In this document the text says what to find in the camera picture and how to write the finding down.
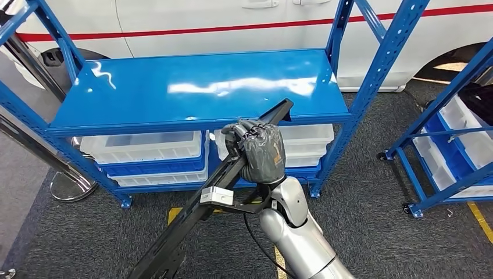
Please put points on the black frame part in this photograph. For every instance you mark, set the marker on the black frame part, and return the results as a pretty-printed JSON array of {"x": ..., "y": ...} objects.
[{"x": 477, "y": 102}]

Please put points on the white car with red stripe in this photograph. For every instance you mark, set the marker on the white car with red stripe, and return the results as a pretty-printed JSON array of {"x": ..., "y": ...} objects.
[{"x": 192, "y": 23}]

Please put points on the blue metal shelf rack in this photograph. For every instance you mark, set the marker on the blue metal shelf rack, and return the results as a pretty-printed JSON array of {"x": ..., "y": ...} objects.
[
  {"x": 192, "y": 88},
  {"x": 443, "y": 106}
]

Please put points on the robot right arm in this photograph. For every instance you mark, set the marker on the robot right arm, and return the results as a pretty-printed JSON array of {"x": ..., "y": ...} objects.
[{"x": 300, "y": 238}]

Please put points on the small white floor scrap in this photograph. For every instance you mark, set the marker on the small white floor scrap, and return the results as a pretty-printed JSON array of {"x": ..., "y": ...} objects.
[{"x": 449, "y": 212}]

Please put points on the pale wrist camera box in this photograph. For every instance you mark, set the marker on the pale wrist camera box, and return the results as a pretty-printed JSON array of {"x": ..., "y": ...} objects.
[{"x": 217, "y": 196}]

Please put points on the black camera bracket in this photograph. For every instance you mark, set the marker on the black camera bracket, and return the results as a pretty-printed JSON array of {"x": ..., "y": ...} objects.
[{"x": 246, "y": 208}]

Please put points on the long black metal part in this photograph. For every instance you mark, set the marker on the long black metal part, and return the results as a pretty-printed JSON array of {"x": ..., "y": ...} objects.
[{"x": 181, "y": 235}]

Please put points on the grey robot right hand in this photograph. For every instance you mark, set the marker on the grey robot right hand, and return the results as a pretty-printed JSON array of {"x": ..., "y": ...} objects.
[{"x": 265, "y": 154}]

